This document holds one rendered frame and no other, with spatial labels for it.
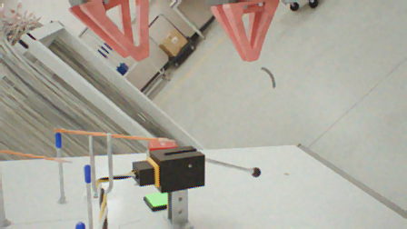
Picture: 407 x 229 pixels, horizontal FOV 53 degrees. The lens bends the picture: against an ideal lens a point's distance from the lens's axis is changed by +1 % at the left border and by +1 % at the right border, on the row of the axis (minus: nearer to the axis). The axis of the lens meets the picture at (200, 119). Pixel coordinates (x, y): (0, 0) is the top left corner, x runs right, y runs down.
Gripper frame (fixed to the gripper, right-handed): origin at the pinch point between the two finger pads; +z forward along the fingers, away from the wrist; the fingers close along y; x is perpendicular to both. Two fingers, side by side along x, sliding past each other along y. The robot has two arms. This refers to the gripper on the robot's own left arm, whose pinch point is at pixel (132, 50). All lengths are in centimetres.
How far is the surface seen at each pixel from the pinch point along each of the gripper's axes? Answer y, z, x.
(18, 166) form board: -30.2, 14.2, -20.1
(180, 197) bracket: -0.1, 19.0, -2.8
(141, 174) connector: 2.0, 12.3, -5.8
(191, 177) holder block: 2.7, 15.8, -1.0
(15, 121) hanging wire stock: -69, 15, -20
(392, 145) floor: -85, 111, 113
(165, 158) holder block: 2.1, 12.2, -2.6
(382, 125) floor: -99, 110, 123
